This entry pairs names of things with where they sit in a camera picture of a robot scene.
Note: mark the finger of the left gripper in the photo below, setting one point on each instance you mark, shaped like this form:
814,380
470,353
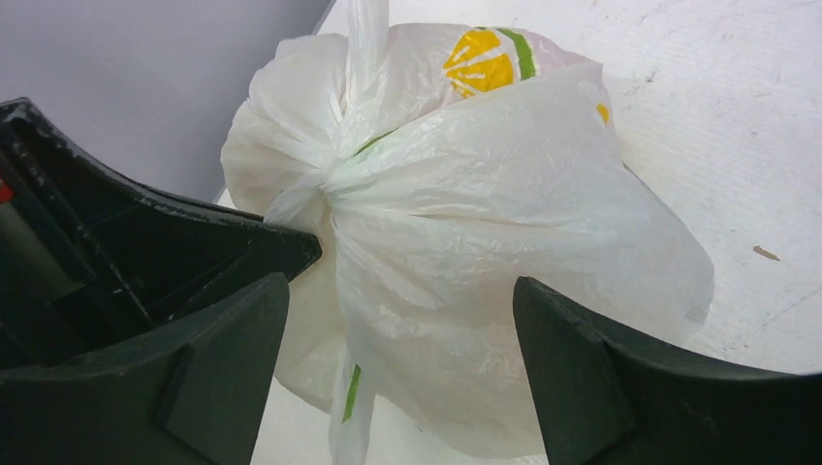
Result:
90,257

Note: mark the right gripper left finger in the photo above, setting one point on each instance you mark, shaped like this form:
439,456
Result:
190,392

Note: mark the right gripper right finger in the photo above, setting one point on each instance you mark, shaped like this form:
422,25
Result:
606,393

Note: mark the white plastic bag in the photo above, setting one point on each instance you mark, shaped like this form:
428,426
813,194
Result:
437,164

